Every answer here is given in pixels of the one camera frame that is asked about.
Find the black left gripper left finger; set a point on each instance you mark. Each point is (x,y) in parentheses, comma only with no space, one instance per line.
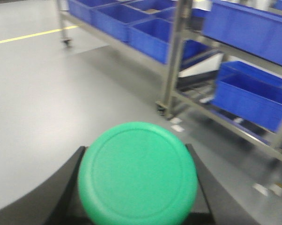
(68,209)

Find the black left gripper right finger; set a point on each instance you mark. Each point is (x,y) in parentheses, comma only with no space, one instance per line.
(223,209)

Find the green push button switch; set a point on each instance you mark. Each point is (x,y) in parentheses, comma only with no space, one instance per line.
(137,173)

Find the large blue bin lower left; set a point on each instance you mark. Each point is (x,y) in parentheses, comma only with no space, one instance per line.
(250,99)

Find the large blue bin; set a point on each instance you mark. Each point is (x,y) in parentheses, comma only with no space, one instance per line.
(250,99)
(246,28)

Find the large blue bin upper left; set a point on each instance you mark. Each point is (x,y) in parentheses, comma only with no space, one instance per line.
(246,28)

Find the steel rack right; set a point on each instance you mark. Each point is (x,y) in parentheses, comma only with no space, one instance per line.
(228,66)

